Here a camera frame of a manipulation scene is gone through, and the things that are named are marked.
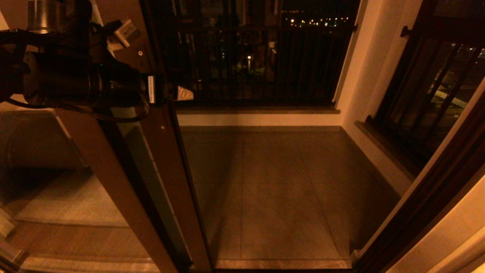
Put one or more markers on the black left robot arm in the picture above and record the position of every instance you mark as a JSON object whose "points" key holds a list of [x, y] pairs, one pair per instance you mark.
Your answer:
{"points": [[64, 81]]}

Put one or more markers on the white label tag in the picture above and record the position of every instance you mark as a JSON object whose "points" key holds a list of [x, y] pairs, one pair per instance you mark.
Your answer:
{"points": [[151, 89]]}

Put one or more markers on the brown framed fixed glass panel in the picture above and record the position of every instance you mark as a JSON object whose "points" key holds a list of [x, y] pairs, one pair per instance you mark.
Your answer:
{"points": [[110, 182]]}

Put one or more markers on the long dark stone window sill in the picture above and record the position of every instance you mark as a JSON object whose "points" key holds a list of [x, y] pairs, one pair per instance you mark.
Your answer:
{"points": [[382, 146]]}

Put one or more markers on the brown framed sliding glass door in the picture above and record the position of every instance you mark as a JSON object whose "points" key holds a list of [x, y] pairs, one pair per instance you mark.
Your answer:
{"points": [[178, 170]]}

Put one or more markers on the black railing wall bracket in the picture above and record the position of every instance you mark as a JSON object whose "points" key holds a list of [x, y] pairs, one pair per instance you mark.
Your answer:
{"points": [[355, 28], [404, 32], [368, 120]]}

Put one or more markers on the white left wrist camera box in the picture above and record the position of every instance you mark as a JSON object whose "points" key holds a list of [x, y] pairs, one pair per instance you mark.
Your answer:
{"points": [[127, 32]]}

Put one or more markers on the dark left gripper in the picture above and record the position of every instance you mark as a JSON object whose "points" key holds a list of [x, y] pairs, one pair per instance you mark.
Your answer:
{"points": [[165, 91]]}

